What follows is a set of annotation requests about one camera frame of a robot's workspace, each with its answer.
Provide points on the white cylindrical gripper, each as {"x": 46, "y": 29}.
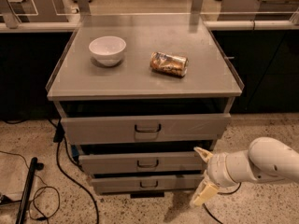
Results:
{"x": 217, "y": 168}

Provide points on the grey drawer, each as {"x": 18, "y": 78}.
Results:
{"x": 142, "y": 162}
{"x": 133, "y": 129}
{"x": 131, "y": 184}

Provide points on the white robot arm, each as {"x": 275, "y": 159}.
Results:
{"x": 267, "y": 160}

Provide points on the grey bottom drawer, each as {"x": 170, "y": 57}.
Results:
{"x": 131, "y": 184}

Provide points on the grey drawer cabinet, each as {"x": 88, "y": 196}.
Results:
{"x": 81, "y": 87}

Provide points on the grey top drawer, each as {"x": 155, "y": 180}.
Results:
{"x": 133, "y": 129}

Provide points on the crushed golden drink can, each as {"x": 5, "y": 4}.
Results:
{"x": 169, "y": 64}

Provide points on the white ceramic bowl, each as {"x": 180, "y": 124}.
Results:
{"x": 107, "y": 50}

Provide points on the grey desk far right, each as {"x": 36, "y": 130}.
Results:
{"x": 257, "y": 10}

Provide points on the black floor stand bar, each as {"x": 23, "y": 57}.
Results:
{"x": 26, "y": 191}

